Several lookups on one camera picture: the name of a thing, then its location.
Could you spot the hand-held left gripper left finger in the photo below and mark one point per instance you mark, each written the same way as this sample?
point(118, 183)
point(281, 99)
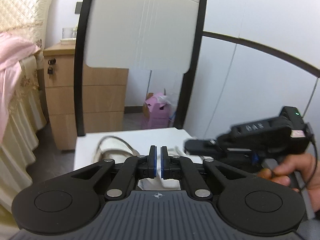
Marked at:
point(155, 165)

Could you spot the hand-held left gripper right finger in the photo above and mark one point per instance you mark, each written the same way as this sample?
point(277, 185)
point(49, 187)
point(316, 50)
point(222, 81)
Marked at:
point(162, 165)

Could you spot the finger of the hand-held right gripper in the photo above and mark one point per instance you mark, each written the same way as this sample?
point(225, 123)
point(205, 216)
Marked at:
point(200, 147)

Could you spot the white shoelace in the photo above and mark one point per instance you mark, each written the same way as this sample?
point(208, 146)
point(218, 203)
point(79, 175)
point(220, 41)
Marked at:
point(175, 151)

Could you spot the white and brown sneaker shoe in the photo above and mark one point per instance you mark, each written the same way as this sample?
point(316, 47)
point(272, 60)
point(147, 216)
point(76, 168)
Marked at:
point(112, 146)

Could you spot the person's right hand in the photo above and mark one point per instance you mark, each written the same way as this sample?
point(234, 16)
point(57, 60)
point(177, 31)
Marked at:
point(302, 170)

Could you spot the pink cardboard box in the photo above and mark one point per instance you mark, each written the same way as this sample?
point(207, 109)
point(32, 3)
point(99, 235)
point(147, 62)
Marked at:
point(156, 112)

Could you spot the wooden bedside drawer cabinet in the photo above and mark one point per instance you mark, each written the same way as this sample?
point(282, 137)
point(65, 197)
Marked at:
point(100, 100)

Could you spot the black cabinet keys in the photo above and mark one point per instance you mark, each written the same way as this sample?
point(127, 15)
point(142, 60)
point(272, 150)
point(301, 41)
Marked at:
point(51, 66)

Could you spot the small glass jar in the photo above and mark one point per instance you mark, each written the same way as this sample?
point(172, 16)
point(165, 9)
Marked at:
point(74, 31)

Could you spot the clear glass cup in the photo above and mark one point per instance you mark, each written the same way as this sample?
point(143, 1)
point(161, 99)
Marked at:
point(67, 33)

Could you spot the cream quilted headboard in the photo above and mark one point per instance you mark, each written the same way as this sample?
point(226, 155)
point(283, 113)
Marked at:
point(22, 7)

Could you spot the white chair with black frame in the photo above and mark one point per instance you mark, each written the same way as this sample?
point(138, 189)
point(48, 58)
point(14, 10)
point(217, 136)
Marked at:
point(140, 30)

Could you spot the dark wall socket plate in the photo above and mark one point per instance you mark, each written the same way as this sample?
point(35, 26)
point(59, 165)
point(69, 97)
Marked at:
point(78, 7)

